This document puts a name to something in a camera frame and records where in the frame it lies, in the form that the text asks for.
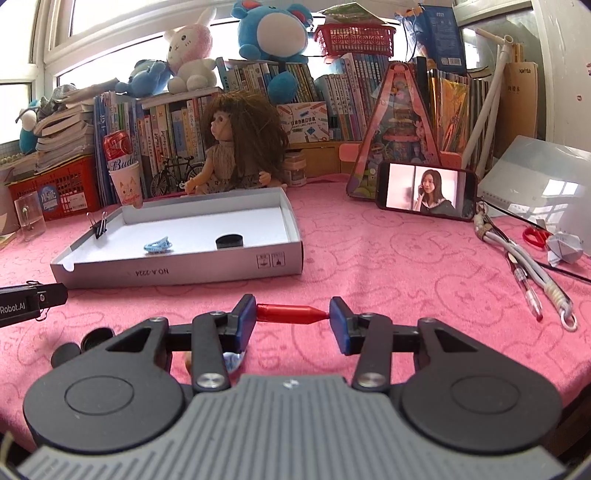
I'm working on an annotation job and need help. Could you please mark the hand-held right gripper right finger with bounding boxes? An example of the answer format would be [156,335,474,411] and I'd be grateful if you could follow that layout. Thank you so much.
[329,296,483,393]

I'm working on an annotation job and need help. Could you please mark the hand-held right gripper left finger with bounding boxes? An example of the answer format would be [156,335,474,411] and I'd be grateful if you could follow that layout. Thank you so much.
[105,294,257,393]

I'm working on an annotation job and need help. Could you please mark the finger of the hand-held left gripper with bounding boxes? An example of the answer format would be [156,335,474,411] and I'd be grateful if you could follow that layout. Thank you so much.
[37,283,68,309]

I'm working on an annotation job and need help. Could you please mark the white cardboard box tray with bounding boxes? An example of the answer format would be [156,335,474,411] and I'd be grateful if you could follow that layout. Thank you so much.
[50,187,304,288]

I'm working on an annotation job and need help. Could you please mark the pink rabbit-print tablecloth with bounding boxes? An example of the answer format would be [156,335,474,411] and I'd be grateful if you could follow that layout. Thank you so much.
[0,173,591,459]

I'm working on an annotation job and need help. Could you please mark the black binder clip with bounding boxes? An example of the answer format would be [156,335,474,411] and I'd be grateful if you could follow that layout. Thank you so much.
[88,211,110,240]

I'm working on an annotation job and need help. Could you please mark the clear glass mug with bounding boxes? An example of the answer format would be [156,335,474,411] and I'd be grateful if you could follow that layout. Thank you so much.
[14,191,47,242]

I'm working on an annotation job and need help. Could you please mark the red plastic crate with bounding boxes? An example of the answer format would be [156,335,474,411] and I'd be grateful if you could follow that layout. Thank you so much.
[6,154,103,222]

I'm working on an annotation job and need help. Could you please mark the white paper cup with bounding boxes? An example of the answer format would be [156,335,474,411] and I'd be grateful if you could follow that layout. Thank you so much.
[108,161,144,210]

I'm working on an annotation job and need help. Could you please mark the small glass jar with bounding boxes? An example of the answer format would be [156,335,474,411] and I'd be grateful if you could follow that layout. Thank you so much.
[283,153,308,188]

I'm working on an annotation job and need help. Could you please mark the black smartphone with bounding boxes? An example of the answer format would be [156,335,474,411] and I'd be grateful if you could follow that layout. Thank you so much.
[375,161,479,223]

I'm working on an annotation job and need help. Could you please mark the stack of lying books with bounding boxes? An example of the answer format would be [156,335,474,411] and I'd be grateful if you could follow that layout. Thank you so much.
[32,85,98,174]

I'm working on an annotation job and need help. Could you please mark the black miniature bicycle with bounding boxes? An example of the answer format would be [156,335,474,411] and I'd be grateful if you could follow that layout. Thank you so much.
[150,154,206,198]

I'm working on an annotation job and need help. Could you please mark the red drink can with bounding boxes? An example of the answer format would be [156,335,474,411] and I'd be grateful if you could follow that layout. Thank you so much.
[102,130,138,172]

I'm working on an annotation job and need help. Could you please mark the wooden desk shelf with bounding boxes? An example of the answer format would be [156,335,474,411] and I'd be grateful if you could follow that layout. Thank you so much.
[286,138,366,179]

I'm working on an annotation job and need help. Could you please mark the blue white round plush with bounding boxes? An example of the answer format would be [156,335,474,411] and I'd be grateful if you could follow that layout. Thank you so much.
[16,97,47,156]

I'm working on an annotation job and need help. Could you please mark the row of thin blue workbooks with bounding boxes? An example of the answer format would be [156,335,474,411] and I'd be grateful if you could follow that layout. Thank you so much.
[93,91,140,206]

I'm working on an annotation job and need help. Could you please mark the brown-haired doll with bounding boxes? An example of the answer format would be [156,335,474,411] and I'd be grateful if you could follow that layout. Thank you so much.
[185,91,290,195]

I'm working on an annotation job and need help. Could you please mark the clear pen with red tip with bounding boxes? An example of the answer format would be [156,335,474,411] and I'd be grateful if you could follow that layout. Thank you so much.
[505,251,544,320]

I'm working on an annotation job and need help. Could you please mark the grey plush toy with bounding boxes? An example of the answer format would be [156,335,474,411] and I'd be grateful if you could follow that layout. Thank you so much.
[39,83,80,121]

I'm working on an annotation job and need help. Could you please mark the row of colourful upright books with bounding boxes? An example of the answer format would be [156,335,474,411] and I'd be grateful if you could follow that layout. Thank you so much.
[139,93,219,195]

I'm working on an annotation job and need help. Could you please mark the pink triangular toy case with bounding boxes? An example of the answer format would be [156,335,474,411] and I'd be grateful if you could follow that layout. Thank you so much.
[346,62,444,200]

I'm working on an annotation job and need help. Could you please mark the printed white carton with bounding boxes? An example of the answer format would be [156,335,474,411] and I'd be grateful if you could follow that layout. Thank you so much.
[276,100,331,145]

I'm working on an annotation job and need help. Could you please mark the red scissors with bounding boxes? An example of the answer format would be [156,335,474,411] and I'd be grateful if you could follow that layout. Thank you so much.
[522,226,553,250]

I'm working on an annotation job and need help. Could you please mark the small blue elephant plush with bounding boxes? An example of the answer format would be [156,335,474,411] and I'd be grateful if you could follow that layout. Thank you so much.
[115,59,173,98]

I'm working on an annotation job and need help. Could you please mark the row of blue-spine books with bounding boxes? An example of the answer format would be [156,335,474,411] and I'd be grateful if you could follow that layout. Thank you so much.
[217,53,419,142]

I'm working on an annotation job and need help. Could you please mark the grey folded paper figure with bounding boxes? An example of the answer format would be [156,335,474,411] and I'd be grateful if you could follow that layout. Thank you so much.
[547,231,585,267]

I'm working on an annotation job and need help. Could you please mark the colourful foil folders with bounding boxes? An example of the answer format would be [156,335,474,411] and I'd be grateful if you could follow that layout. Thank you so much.
[427,69,491,156]

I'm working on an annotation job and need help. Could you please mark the pink white rabbit plush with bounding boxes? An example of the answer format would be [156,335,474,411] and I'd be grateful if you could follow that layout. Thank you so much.
[164,6,218,95]

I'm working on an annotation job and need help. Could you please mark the red plastic basket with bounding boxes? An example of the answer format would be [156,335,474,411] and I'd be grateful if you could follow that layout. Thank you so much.
[314,22,398,59]

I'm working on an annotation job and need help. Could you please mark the large blue white plush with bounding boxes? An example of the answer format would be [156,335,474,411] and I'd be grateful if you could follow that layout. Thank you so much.
[231,0,315,105]

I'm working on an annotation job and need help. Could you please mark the dark blue carton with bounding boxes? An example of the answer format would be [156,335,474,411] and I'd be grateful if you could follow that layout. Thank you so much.
[419,4,467,75]

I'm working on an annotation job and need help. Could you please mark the green paper packet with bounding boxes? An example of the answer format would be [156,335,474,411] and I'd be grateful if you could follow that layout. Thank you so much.
[323,2,385,28]

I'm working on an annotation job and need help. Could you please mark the white cable bundle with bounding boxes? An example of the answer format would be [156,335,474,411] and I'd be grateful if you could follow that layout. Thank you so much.
[473,200,579,332]

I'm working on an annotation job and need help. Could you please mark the white plastic pipe frame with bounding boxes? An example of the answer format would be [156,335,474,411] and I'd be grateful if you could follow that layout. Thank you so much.
[461,28,516,172]

